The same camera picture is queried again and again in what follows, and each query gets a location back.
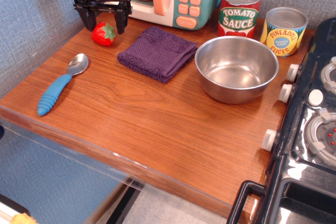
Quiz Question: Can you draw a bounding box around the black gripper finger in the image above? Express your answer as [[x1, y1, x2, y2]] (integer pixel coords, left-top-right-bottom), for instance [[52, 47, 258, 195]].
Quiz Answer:
[[78, 9, 97, 31], [114, 10, 129, 35]]

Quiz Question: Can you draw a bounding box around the red plastic toy strawberry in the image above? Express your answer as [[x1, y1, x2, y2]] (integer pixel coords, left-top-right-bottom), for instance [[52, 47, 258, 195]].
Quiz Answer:
[[91, 22, 116, 46]]

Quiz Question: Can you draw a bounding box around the silver metal pot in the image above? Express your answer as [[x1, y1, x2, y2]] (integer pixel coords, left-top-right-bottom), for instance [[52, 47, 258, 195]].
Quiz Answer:
[[195, 36, 279, 104]]

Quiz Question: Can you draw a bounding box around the folded purple cloth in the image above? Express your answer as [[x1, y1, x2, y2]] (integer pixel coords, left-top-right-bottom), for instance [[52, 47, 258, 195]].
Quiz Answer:
[[117, 26, 197, 83]]

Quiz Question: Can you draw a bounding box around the tomato sauce can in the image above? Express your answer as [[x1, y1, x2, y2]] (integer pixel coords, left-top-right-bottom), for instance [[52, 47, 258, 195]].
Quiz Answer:
[[217, 0, 261, 38]]

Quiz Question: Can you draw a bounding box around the pineapple slices can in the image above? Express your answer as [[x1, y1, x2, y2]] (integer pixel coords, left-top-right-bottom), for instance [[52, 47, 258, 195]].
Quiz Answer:
[[260, 7, 308, 57]]

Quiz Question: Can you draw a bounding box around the white stove knob rear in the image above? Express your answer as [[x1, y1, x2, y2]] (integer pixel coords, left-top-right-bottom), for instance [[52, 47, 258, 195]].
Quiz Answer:
[[286, 64, 300, 82]]

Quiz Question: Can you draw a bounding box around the white stove knob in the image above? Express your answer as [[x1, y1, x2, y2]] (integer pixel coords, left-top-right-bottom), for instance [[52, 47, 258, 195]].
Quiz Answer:
[[286, 64, 300, 82], [278, 84, 292, 103], [261, 129, 277, 152]]

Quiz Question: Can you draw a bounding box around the white stove knob middle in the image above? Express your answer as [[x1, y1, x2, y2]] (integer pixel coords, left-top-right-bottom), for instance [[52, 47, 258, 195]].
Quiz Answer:
[[278, 84, 292, 103]]

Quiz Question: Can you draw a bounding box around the white stove knob front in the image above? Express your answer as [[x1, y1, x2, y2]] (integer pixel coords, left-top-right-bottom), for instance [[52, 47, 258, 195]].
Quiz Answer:
[[261, 129, 277, 152]]

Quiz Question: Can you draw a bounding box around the black toy stove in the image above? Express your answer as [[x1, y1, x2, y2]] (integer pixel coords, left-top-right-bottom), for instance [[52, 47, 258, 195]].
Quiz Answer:
[[227, 18, 335, 223]]

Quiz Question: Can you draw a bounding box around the blue handled metal spoon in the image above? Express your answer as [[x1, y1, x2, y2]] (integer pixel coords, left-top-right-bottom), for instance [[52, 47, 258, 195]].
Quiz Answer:
[[37, 54, 89, 116]]

